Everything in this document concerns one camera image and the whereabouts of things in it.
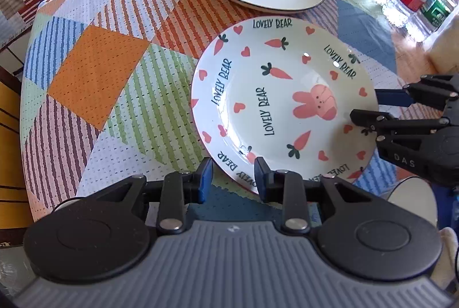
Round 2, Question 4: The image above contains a rabbit and carrot print plate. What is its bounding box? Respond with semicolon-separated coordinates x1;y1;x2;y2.
191;18;380;195

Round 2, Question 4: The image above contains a beige sack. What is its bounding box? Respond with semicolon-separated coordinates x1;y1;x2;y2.
428;21;459;76

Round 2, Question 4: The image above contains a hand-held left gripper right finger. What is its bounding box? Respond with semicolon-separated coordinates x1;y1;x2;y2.
253;156;381;235

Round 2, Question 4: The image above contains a green label water bottle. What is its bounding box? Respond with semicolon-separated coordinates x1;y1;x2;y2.
407;0;459;43

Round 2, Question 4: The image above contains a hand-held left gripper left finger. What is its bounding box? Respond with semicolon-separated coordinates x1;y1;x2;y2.
97;157;216;237

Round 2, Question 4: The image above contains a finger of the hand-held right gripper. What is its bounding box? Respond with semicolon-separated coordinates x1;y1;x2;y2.
350;109;450;152
375;74;459;112

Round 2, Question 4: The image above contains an orange wooden cabinet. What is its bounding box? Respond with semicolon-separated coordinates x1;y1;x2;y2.
0;67;34;245

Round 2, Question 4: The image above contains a colourful patchwork tablecloth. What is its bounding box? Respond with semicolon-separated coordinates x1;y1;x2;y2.
20;0;436;224

